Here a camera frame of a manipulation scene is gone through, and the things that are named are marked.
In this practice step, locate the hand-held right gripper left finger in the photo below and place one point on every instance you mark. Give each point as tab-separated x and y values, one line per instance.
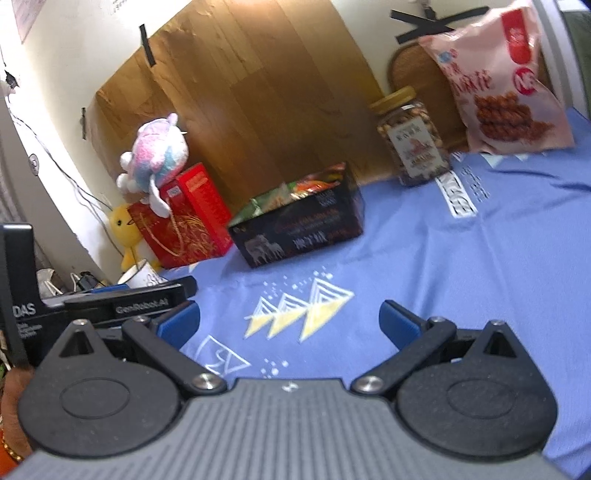
178	323

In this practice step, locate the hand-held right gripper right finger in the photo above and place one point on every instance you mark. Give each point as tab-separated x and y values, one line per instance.
399	323

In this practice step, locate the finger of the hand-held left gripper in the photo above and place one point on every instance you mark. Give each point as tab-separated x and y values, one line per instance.
182	287

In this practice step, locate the dark green snack packet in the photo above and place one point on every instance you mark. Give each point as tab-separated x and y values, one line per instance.
268	201

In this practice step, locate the black sheep print box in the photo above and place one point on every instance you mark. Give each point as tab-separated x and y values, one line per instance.
304	230

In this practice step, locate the black binder clip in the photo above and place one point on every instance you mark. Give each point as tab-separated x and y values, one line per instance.
85	281

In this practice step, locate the white enamel mug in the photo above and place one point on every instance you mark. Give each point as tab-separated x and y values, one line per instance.
143	274

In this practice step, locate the red gift bag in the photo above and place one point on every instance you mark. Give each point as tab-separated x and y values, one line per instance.
171	235

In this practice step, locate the yellow duck plush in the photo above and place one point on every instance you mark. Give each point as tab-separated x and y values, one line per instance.
127	228

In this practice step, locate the red carton box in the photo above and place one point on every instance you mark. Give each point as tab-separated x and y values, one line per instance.
203	207

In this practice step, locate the blue printed blanket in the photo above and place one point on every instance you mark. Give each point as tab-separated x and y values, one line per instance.
438	240

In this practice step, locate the pink white plush toy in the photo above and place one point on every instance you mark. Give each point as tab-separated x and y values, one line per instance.
154	152

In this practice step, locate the clear nut jar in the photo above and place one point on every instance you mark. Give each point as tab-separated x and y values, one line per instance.
415	138

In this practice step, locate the wooden board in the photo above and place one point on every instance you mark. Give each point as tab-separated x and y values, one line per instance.
258	92

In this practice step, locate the black tape strip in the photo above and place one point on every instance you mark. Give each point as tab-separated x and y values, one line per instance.
147	46

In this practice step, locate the woven rattan panel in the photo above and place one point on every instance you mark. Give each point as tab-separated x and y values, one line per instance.
415	74

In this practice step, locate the pink snack bag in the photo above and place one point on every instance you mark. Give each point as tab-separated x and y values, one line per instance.
508	92

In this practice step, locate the black crossed wall tape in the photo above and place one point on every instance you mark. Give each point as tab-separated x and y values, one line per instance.
438	21

